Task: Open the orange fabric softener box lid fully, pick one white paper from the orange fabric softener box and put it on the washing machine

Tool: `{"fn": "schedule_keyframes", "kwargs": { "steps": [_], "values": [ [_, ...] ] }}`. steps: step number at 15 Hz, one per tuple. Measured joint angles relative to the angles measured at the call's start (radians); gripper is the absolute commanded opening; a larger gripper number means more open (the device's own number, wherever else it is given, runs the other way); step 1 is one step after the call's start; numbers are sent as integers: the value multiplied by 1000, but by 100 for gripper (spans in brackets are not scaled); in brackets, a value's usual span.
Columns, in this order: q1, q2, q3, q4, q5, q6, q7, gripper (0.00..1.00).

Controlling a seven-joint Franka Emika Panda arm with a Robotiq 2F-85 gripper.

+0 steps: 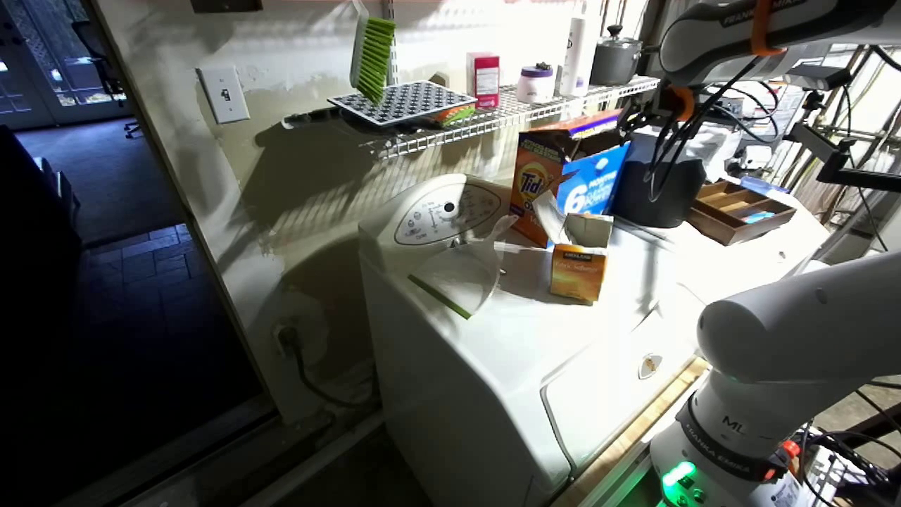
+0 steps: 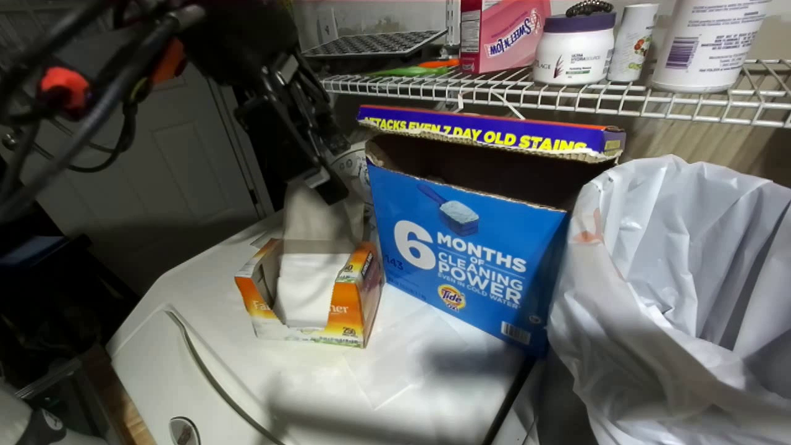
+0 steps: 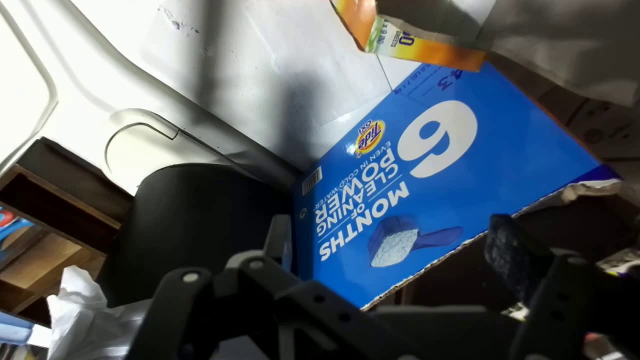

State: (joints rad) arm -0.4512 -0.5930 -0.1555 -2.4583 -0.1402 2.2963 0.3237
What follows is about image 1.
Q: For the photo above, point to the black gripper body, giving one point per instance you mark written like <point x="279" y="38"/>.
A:
<point x="653" y="114"/>

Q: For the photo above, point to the orange fabric softener box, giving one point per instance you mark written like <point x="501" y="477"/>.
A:
<point x="579" y="270"/>

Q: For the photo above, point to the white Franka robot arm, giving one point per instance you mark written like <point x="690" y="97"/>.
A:
<point x="797" y="328"/>

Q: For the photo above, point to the blue Tide detergent box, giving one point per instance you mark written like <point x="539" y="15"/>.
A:
<point x="593" y="172"/>

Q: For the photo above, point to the white jar purple lid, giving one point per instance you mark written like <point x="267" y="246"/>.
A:
<point x="535" y="84"/>

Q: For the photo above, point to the pink cardboard box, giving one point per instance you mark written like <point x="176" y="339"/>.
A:
<point x="484" y="79"/>

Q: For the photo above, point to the grey machine hatch panel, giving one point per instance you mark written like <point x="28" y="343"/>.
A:
<point x="455" y="283"/>

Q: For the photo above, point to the white washing machine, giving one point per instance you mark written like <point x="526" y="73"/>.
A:
<point x="487" y="374"/>

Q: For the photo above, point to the white plastic trash bag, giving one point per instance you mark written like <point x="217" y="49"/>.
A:
<point x="700" y="145"/>

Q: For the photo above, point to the white slim bottle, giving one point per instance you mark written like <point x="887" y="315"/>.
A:
<point x="574" y="56"/>

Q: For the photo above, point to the wooden organiser tray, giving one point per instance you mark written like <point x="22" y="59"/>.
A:
<point x="742" y="213"/>

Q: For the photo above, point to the green orange flat packet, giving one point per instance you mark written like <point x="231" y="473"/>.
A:
<point x="452" y="117"/>

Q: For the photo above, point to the wooden plank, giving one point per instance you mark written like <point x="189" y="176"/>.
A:
<point x="629" y="438"/>

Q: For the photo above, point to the black metal stand frame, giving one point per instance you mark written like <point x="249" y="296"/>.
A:
<point x="849" y="172"/>

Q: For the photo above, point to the white light switch plate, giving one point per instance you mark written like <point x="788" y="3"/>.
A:
<point x="222" y="90"/>

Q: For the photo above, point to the dark wall plaque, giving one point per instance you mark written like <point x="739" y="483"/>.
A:
<point x="225" y="3"/>

